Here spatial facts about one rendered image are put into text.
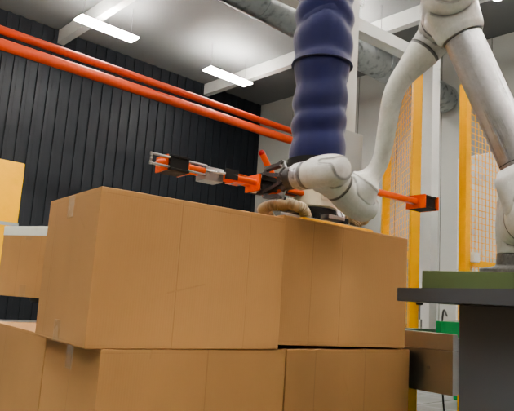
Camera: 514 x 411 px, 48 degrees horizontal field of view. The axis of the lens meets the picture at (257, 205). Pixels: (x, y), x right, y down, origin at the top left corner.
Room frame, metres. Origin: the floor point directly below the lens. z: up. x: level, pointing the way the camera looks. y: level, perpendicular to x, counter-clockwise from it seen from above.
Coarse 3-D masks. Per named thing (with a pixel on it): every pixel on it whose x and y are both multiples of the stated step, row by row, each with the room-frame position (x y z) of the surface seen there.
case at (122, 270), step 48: (96, 192) 1.46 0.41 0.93; (48, 240) 1.74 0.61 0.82; (96, 240) 1.44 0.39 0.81; (144, 240) 1.51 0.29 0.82; (192, 240) 1.60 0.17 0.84; (240, 240) 1.69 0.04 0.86; (48, 288) 1.69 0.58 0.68; (96, 288) 1.45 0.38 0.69; (144, 288) 1.52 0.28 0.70; (192, 288) 1.61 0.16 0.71; (240, 288) 1.70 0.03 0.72; (48, 336) 1.65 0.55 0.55; (96, 336) 1.45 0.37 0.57; (144, 336) 1.53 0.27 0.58; (192, 336) 1.61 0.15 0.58; (240, 336) 1.71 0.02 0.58
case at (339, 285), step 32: (288, 224) 1.82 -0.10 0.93; (320, 224) 1.90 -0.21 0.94; (288, 256) 1.82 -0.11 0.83; (320, 256) 1.90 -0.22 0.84; (352, 256) 1.99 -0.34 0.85; (384, 256) 2.09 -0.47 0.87; (288, 288) 1.82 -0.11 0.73; (320, 288) 1.90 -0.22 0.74; (352, 288) 1.99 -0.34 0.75; (384, 288) 2.09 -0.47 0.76; (288, 320) 1.83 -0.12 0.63; (320, 320) 1.91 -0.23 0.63; (352, 320) 2.00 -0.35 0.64; (384, 320) 2.09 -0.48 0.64
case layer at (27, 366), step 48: (0, 336) 2.16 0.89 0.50; (0, 384) 2.10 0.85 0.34; (48, 384) 1.72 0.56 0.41; (96, 384) 1.46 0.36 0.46; (144, 384) 1.54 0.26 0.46; (192, 384) 1.62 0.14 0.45; (240, 384) 1.72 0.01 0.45; (288, 384) 1.83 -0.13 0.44; (336, 384) 1.96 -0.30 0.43; (384, 384) 2.10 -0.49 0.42
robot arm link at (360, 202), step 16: (416, 48) 1.62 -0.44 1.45; (400, 64) 1.64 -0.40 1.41; (416, 64) 1.63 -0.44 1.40; (432, 64) 1.65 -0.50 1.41; (400, 80) 1.64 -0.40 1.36; (384, 96) 1.68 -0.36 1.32; (400, 96) 1.67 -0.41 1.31; (384, 112) 1.69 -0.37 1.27; (384, 128) 1.71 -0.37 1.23; (384, 144) 1.73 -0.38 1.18; (384, 160) 1.76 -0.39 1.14; (352, 176) 1.77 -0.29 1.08; (368, 176) 1.76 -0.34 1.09; (352, 192) 1.75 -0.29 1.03; (368, 192) 1.76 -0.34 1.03; (352, 208) 1.78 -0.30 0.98; (368, 208) 1.79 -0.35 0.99
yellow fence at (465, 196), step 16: (464, 96) 3.45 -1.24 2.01; (464, 112) 3.45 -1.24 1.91; (464, 128) 3.45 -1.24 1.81; (464, 144) 3.45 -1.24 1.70; (464, 160) 3.45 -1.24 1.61; (464, 176) 3.44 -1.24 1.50; (464, 192) 3.44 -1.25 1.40; (464, 208) 3.44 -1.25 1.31; (464, 224) 3.44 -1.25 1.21; (464, 240) 3.44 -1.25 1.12; (464, 256) 3.44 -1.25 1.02
